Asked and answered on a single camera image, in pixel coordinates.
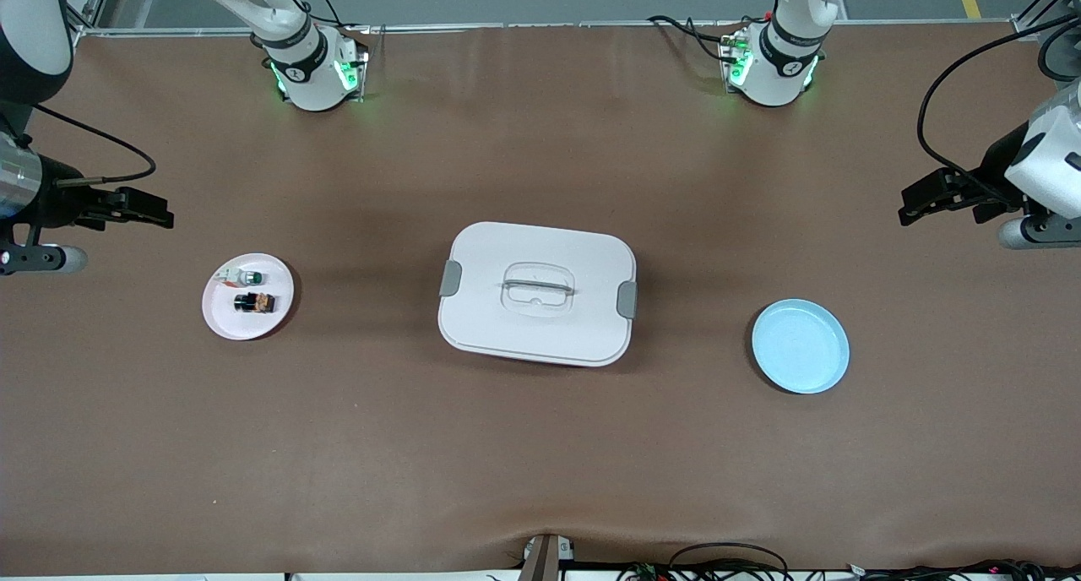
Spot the grey table edge rail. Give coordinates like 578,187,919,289
80,19,1019,38

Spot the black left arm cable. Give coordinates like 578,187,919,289
917,7,1081,195

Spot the light blue round plate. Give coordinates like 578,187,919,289
752,299,850,394

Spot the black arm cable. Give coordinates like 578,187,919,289
32,104,158,185
917,7,1081,195

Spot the brown table mat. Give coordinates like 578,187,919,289
0,19,1081,578

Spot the brown camera mount post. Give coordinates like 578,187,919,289
518,533,577,581

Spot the black cable bundle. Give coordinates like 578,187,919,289
845,558,1081,581

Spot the black right base cable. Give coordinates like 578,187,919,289
287,0,349,31

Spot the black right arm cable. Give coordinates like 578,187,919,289
32,104,158,185

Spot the black left base cable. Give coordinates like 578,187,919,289
648,14,736,62

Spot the white lidded storage box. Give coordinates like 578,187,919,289
437,221,638,368

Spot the black looped cable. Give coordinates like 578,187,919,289
667,542,790,581

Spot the pink round plate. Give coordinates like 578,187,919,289
202,252,296,341

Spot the black base cable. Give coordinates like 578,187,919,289
648,14,736,62
287,0,349,31

